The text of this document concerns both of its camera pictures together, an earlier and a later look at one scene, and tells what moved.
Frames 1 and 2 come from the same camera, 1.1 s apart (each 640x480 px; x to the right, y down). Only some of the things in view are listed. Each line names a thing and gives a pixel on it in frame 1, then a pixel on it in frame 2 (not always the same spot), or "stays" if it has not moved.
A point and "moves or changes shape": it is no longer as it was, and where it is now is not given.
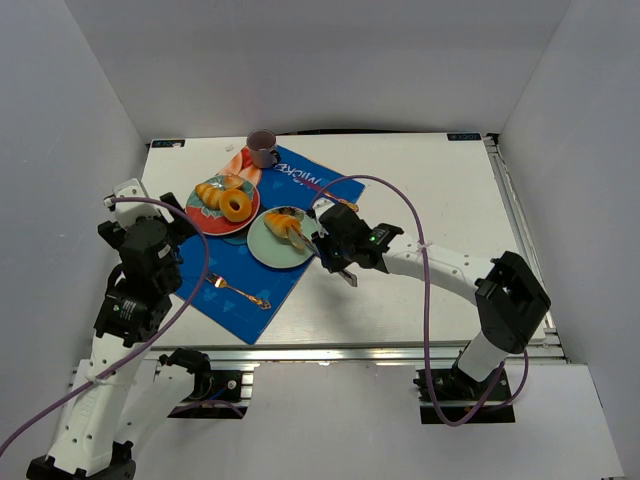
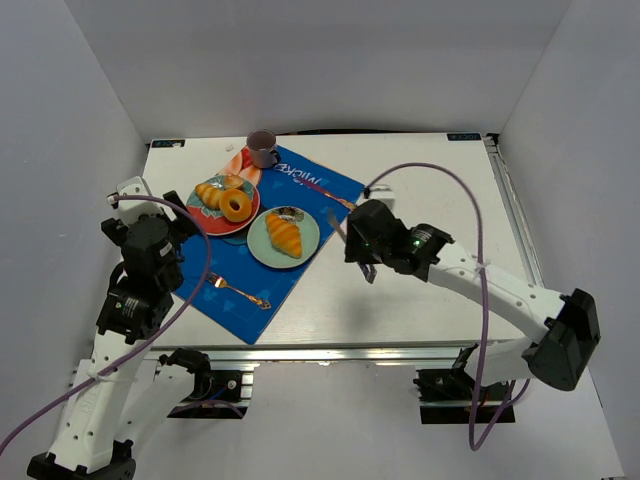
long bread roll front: x=286 y=226 moves or changes shape
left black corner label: x=168 y=143 stays
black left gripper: x=107 y=232 stays
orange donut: x=231 y=215 stays
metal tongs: x=343 y=273 moves or changes shape
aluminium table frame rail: x=547 y=346 stays
